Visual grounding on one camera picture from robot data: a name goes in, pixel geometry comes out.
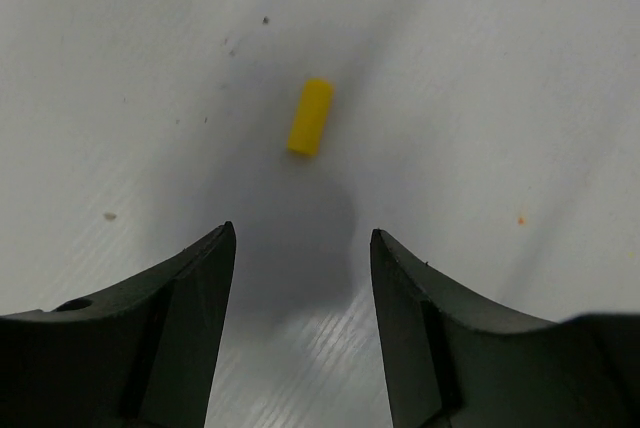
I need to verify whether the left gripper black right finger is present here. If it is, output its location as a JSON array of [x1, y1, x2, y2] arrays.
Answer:
[[370, 230, 639, 427]]

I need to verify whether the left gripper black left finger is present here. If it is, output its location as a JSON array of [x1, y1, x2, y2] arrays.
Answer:
[[1, 223, 236, 427]]

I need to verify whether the yellow pen cap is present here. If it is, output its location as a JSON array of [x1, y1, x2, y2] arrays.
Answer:
[[286, 78, 334, 156]]

